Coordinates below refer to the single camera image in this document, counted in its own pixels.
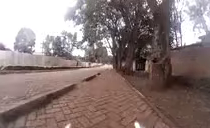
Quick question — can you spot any dark gate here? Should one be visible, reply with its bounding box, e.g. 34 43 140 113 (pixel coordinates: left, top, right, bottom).
135 57 147 72

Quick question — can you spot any red brick path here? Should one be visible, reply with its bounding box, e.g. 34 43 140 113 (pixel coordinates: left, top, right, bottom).
12 68 172 128

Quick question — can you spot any row of large trees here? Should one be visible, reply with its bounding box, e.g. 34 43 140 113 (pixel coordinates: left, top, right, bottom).
64 0 210 76

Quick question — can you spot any cluster of distant trees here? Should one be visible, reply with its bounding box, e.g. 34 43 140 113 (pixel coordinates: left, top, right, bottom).
41 30 81 61

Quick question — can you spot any grey concrete kerb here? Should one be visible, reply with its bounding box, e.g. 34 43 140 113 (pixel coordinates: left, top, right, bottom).
0 72 102 122

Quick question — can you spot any grey asphalt road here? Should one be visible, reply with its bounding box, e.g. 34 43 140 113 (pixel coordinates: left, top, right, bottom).
0 64 112 111

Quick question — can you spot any round dark tree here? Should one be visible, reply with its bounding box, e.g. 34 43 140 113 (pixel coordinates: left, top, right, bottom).
13 27 37 55

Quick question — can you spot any bare dirt verge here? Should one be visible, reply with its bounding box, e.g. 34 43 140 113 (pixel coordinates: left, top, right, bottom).
117 70 210 128

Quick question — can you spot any long pale boundary wall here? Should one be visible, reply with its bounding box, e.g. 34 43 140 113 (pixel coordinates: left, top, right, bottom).
0 49 104 70

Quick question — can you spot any reddish brick wall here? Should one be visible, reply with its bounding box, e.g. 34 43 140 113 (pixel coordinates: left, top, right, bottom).
148 44 210 81

